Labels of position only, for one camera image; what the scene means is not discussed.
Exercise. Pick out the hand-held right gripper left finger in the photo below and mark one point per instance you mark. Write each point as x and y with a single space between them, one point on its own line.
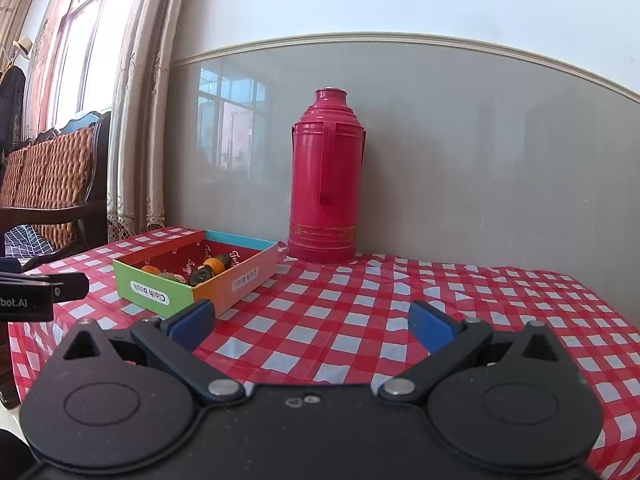
192 322

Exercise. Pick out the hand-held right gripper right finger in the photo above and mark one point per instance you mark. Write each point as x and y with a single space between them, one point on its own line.
431 325

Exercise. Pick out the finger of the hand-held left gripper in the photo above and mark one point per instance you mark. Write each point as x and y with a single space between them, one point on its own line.
72 287

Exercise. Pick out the dark round fruit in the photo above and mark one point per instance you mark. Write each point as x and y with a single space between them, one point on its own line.
227 259
200 276

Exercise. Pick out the brown kiwi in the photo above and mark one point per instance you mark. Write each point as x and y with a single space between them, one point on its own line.
175 278

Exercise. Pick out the colourful cardboard box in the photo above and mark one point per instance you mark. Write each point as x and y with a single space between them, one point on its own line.
225 280

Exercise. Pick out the small orange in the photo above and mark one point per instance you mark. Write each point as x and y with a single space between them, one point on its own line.
150 270
215 264

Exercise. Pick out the blue plaid blanket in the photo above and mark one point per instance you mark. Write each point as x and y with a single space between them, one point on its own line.
25 242

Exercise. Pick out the red white checkered tablecloth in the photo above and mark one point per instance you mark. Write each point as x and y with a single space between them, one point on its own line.
350 300

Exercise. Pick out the brown woven seat cushion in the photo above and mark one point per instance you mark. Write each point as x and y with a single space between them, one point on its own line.
50 185

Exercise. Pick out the dark wooden sofa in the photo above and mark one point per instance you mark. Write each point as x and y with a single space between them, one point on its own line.
97 185

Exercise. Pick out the red thermos flask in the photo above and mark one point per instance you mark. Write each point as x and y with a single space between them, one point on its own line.
325 185

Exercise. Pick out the black coat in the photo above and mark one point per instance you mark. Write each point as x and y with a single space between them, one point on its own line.
11 105

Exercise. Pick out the beige patterned curtain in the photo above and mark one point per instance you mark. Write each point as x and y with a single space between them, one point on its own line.
145 85

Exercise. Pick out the pink sheer curtain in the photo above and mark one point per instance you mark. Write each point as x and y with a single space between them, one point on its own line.
47 50

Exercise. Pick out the window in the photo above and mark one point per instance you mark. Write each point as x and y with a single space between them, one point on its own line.
95 45

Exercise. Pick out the white brimmed hat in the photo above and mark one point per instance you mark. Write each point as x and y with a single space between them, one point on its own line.
22 46

